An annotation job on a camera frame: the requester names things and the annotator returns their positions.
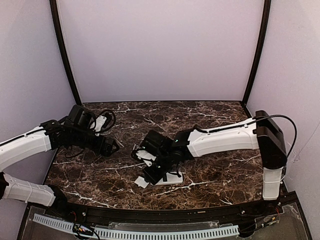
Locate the white battery cover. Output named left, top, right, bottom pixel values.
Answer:
left=134, top=176, right=149, bottom=189

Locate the white red remote control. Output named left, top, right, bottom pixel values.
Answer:
left=156, top=171, right=184, bottom=186

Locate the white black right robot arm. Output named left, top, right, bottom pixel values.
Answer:
left=131, top=110, right=291, bottom=201

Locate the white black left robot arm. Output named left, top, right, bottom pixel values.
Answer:
left=0, top=105, right=120, bottom=207

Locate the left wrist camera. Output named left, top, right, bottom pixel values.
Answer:
left=93, top=109, right=116, bottom=136

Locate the white slotted cable duct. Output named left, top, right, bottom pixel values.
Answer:
left=32, top=213, right=240, bottom=240

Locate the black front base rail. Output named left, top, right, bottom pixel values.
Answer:
left=44, top=192, right=298, bottom=227

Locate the black left frame post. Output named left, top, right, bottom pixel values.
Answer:
left=49, top=0, right=82, bottom=105

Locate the black frame post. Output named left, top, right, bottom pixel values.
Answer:
left=241, top=0, right=272, bottom=107
left=49, top=0, right=82, bottom=105

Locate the black right frame post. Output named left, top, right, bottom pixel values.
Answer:
left=241, top=0, right=272, bottom=107

